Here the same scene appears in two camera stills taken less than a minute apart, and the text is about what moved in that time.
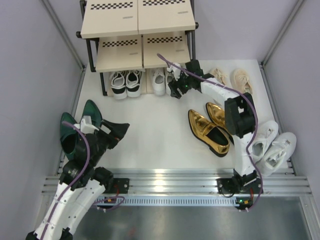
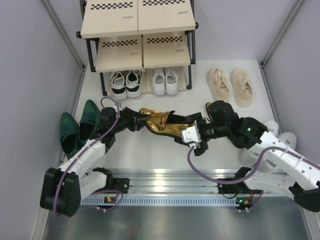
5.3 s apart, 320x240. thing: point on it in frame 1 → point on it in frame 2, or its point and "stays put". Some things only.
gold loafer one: [209, 134] → [166, 123]
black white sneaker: [118, 82] stays put
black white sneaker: [133, 83] stays put
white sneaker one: [169, 77] stays put
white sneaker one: [158, 84] stays put
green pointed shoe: [91, 109] stays put
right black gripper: [174, 85] → [200, 121]
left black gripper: [118, 130] → [136, 119]
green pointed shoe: [69, 135] stays put
